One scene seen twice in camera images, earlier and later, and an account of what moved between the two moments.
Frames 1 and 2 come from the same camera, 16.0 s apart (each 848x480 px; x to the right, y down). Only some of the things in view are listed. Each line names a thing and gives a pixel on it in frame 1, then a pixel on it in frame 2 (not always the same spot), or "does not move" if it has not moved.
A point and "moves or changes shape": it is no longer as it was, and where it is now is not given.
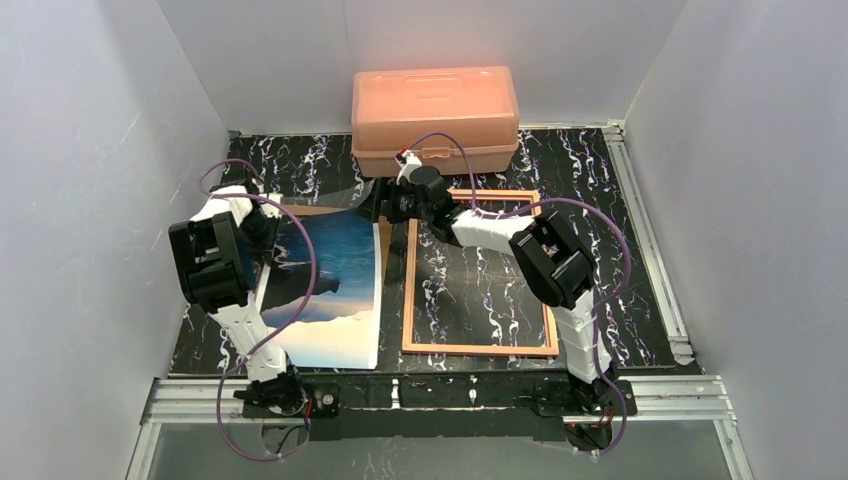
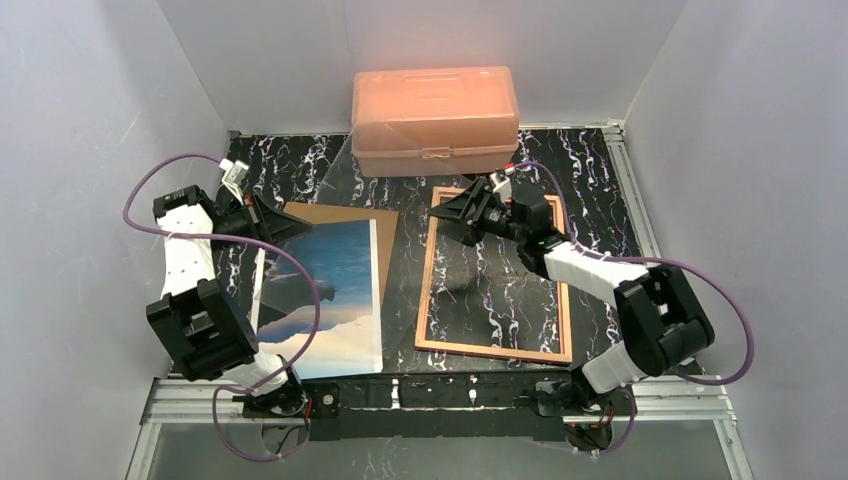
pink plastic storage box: [391, 110] does not move
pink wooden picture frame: [410, 349] moves or changes shape
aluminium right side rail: [619, 145] does not move
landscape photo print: [338, 324] does not move
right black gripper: [382, 204] to [479, 211]
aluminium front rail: [662, 403] does not move
